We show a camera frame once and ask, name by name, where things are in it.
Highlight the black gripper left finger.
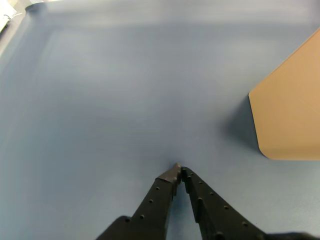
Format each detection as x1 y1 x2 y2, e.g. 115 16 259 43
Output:
95 162 183 240

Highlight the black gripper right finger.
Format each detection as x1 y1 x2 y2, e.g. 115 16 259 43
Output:
180 166 267 240

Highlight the tan square box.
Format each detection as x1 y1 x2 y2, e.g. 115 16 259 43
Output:
248 26 320 161

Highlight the blue-grey table mat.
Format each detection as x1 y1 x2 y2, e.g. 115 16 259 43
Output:
0 0 320 240

